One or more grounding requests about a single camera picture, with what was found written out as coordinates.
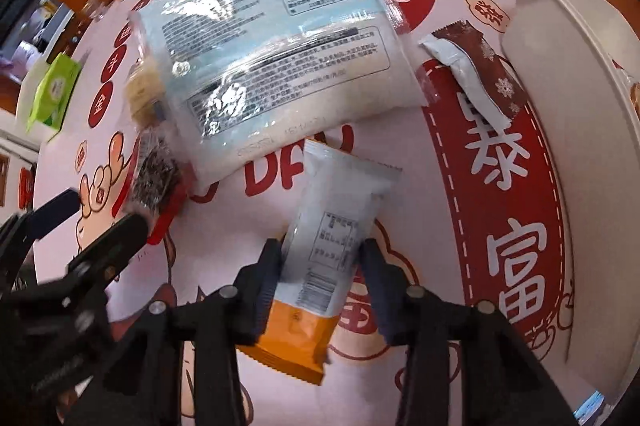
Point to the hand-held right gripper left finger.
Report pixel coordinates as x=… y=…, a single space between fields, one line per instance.
x=267 y=288

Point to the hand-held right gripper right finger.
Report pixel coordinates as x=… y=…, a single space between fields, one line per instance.
x=380 y=291

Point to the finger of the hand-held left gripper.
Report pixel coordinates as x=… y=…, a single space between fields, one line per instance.
x=120 y=241
x=50 y=211

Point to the orange white snack packet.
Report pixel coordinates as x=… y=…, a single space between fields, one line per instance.
x=335 y=206

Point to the white plastic bin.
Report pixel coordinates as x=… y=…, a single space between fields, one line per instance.
x=560 y=105

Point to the dark snack packet red edge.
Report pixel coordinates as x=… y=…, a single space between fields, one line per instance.
x=155 y=176

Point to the green tissue pack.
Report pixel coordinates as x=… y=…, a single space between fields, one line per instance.
x=55 y=85

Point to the pale yellow snack packet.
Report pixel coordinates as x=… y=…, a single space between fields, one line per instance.
x=142 y=90

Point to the small glass cup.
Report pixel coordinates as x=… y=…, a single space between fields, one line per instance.
x=94 y=8

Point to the large clear snack bag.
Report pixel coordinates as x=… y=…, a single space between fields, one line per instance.
x=280 y=55

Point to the brown snowflake snack packet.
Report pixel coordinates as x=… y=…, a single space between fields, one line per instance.
x=495 y=70

